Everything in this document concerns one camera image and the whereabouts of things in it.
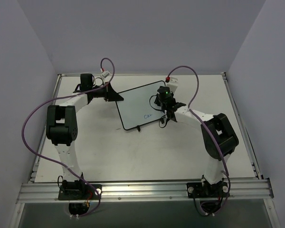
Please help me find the small black-framed whiteboard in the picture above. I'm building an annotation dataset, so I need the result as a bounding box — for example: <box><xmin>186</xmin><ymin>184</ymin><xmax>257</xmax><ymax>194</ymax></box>
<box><xmin>116</xmin><ymin>80</ymin><xmax>165</xmax><ymax>131</ymax></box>

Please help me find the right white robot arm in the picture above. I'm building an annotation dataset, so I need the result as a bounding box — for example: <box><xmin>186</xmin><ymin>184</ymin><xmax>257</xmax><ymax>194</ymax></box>
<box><xmin>155</xmin><ymin>86</ymin><xmax>239</xmax><ymax>196</ymax></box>

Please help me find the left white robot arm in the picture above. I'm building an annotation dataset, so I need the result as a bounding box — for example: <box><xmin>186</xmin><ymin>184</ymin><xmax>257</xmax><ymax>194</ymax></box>
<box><xmin>46</xmin><ymin>71</ymin><xmax>124</xmax><ymax>199</ymax></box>

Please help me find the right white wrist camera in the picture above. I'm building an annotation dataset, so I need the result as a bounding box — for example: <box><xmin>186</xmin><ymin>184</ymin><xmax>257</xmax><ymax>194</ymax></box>
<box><xmin>165</xmin><ymin>76</ymin><xmax>178</xmax><ymax>94</ymax></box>

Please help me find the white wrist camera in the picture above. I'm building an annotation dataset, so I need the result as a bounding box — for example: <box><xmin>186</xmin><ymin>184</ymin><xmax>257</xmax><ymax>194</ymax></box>
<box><xmin>101</xmin><ymin>70</ymin><xmax>110</xmax><ymax>79</ymax></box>
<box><xmin>165</xmin><ymin>76</ymin><xmax>178</xmax><ymax>94</ymax></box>

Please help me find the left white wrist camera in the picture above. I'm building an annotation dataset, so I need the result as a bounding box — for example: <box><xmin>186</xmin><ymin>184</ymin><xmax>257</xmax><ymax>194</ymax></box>
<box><xmin>101</xmin><ymin>70</ymin><xmax>110</xmax><ymax>79</ymax></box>

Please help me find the aluminium front rail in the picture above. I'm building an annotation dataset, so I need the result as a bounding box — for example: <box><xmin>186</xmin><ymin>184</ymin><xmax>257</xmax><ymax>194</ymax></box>
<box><xmin>16</xmin><ymin>178</ymin><xmax>274</xmax><ymax>203</ymax></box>

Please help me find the aluminium rail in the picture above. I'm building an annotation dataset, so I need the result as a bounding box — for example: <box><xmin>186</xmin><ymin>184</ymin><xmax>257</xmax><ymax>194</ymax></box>
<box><xmin>16</xmin><ymin>178</ymin><xmax>274</xmax><ymax>203</ymax></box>
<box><xmin>221</xmin><ymin>72</ymin><xmax>263</xmax><ymax>179</ymax></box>

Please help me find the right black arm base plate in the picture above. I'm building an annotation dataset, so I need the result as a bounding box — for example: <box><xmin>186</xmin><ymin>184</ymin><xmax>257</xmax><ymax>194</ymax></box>
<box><xmin>186</xmin><ymin>181</ymin><xmax>218</xmax><ymax>199</ymax></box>

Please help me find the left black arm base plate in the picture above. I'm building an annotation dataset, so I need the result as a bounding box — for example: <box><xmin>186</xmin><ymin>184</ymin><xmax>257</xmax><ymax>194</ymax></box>
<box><xmin>58</xmin><ymin>180</ymin><xmax>99</xmax><ymax>200</ymax></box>

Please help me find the aluminium right side rail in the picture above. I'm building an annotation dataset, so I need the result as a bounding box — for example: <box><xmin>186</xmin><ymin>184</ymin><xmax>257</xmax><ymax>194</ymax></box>
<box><xmin>221</xmin><ymin>72</ymin><xmax>263</xmax><ymax>179</ymax></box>

